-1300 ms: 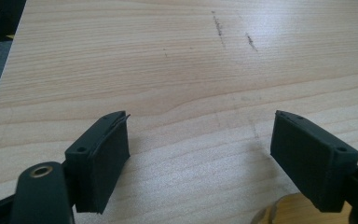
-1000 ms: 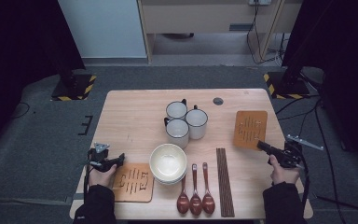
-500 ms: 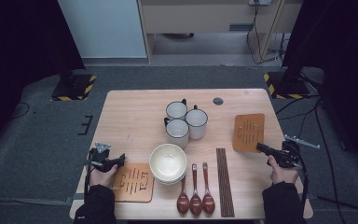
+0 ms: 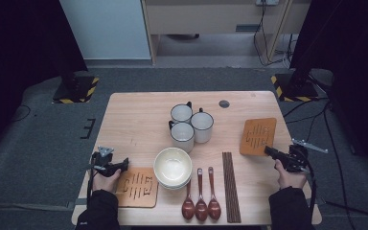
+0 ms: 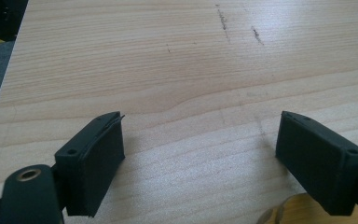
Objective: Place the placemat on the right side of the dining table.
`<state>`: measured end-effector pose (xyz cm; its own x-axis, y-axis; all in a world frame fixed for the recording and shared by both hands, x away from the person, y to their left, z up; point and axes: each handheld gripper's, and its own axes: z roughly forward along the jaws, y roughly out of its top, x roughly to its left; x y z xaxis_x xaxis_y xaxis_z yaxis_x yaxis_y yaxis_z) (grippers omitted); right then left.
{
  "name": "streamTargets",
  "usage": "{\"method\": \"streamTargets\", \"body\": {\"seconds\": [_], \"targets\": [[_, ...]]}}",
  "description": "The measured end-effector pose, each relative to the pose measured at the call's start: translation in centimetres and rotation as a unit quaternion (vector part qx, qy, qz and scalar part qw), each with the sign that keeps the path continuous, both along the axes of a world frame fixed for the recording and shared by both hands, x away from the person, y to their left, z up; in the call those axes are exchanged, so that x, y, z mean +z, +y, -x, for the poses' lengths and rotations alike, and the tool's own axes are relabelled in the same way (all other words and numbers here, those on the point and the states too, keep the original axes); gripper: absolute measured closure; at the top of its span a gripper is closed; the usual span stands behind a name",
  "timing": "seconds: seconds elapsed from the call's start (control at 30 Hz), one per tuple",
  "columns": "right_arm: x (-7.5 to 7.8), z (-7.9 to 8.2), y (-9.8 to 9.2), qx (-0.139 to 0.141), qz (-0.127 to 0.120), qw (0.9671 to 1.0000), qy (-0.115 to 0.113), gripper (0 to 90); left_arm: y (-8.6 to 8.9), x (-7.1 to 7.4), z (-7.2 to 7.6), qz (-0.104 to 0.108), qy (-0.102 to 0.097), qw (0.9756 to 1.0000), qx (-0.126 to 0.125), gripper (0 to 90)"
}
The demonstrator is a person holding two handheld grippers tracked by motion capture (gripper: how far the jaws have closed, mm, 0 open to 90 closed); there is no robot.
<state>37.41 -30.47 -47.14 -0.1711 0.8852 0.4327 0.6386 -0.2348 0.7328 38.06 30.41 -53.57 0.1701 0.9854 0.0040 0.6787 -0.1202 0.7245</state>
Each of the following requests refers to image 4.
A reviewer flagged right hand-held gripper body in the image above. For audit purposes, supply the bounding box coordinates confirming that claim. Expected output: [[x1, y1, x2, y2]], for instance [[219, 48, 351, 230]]
[[285, 138, 330, 174]]

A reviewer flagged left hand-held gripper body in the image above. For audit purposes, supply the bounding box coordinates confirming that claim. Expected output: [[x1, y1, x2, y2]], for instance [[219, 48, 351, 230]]
[[90, 146, 117, 177]]

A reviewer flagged slotted wooden trivet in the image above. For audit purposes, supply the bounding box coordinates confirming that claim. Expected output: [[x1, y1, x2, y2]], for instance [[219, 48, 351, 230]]
[[114, 167, 159, 209], [239, 117, 278, 157]]

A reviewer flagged row of dark chopsticks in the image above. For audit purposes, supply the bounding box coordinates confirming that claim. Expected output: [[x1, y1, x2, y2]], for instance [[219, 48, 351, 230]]
[[221, 151, 242, 224]]

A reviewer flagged brown wooden spoon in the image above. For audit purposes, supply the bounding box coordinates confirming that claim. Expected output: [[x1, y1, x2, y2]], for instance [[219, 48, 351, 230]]
[[181, 178, 196, 220], [206, 166, 222, 221], [195, 168, 209, 222]]

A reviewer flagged person's left hand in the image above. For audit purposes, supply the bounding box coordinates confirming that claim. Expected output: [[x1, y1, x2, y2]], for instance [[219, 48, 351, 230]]
[[90, 168, 123, 194]]

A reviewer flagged person's right hand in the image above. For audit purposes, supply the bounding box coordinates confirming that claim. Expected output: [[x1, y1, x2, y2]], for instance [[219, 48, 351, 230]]
[[273, 158, 310, 191]]

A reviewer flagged black stand base striped edge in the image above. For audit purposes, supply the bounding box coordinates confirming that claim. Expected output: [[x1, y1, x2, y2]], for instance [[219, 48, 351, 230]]
[[51, 60, 100, 104], [270, 63, 320, 104]]

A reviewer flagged white black-rimmed mug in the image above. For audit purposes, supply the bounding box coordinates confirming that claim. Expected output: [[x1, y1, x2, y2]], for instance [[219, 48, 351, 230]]
[[170, 101, 194, 124], [168, 120, 196, 153], [190, 107, 215, 144]]

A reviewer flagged black curtain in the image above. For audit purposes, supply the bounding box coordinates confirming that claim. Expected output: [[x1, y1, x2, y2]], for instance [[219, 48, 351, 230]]
[[288, 0, 368, 180], [0, 0, 89, 161]]

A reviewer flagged white power strip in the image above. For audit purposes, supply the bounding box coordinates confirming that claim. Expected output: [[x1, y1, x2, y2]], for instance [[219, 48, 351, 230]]
[[256, 0, 281, 7]]

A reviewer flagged left hand-held gripper cable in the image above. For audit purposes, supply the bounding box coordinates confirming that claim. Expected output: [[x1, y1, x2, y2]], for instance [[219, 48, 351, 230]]
[[85, 156, 98, 209]]

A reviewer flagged hand-held gripper cable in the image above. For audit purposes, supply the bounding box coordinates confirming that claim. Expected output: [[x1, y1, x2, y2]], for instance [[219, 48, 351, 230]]
[[303, 164, 368, 224], [85, 156, 98, 209]]

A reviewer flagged long black floor cable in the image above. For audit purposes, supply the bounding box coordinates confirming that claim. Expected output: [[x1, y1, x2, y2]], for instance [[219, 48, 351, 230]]
[[322, 102, 357, 230]]

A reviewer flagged grey strap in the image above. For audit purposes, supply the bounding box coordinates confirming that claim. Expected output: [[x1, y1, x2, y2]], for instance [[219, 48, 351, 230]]
[[66, 197, 88, 209], [310, 196, 327, 206]]

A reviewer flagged right hand-held gripper cable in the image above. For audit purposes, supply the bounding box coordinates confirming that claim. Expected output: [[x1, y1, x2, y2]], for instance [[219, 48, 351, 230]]
[[303, 164, 368, 224]]

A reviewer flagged thin black floor cable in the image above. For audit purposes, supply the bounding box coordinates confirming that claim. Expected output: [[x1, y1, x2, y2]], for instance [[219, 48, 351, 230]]
[[12, 104, 33, 123]]

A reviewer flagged black hanging cable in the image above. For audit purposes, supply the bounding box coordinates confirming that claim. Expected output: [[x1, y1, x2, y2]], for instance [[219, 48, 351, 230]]
[[253, 3, 290, 67]]

